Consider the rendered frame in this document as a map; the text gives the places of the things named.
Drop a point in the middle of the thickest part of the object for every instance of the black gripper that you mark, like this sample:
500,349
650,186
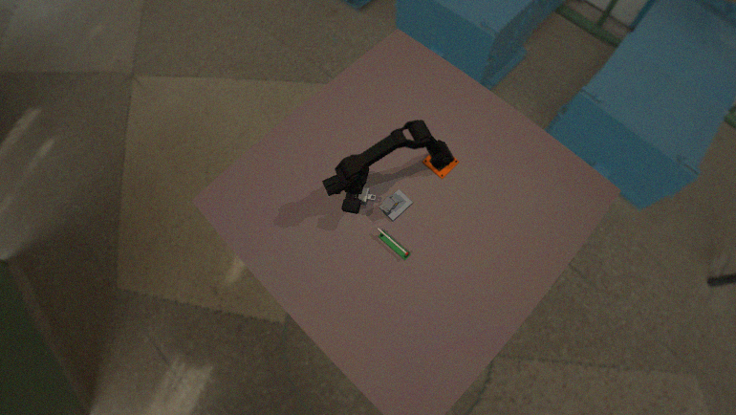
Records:
353,204

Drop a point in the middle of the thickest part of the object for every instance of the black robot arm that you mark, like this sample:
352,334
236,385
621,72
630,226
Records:
350,169

